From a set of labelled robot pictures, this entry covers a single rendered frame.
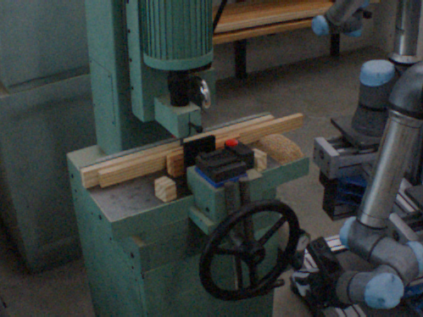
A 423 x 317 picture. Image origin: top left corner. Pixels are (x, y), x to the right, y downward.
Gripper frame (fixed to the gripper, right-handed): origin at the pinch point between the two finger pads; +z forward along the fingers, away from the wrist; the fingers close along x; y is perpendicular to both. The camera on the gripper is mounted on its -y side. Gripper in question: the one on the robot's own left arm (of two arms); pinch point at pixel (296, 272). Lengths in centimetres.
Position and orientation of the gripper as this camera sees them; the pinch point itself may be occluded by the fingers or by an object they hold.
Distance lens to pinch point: 150.9
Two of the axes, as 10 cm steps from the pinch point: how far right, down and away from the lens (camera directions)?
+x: 8.6, -2.6, 4.5
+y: 2.7, 9.6, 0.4
